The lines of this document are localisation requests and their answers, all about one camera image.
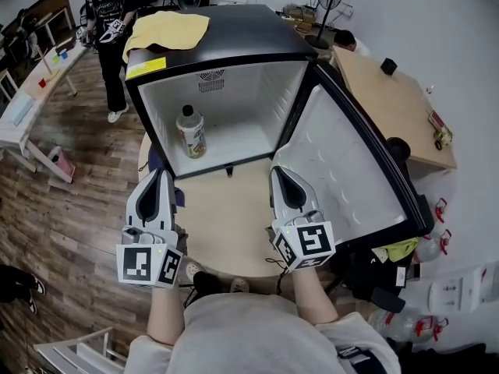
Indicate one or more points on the yellow cloth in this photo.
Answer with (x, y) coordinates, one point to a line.
(167, 29)

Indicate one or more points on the green cup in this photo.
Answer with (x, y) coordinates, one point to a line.
(55, 58)

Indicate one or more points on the pink bin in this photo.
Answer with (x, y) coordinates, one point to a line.
(64, 164)

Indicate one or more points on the person's grey shirt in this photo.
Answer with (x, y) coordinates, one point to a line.
(249, 337)

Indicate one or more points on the white wooden chair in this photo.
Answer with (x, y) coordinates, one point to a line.
(78, 355)

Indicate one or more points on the small black box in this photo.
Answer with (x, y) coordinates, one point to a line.
(388, 66)

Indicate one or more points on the yellow-green cloth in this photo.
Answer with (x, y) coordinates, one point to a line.
(401, 248)

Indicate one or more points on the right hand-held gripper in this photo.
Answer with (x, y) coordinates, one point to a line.
(313, 244)

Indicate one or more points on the white curved table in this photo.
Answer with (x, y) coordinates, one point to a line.
(23, 107)

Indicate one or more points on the blue cup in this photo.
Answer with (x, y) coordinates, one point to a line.
(64, 54)

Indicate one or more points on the white flat box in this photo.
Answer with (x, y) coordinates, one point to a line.
(460, 288)

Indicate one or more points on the light wooden desk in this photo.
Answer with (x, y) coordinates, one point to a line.
(390, 107)

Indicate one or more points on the small toy vehicle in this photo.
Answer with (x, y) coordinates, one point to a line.
(440, 133)

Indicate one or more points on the black chair with clutter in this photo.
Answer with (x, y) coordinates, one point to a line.
(370, 283)

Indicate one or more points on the person's left forearm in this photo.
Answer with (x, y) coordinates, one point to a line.
(165, 318)

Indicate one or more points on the person's right forearm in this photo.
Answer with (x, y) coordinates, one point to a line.
(313, 298)

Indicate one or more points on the person's white shoe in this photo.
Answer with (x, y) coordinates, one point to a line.
(193, 272)
(239, 284)

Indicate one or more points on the red cup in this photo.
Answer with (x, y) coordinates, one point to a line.
(42, 83)

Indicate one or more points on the person's black trouser leg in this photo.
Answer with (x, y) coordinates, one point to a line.
(204, 286)

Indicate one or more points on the white plastic bottle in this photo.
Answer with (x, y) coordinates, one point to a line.
(192, 135)

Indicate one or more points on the black mini fridge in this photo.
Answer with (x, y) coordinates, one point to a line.
(249, 33)

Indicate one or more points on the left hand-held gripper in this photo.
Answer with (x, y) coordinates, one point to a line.
(136, 265)

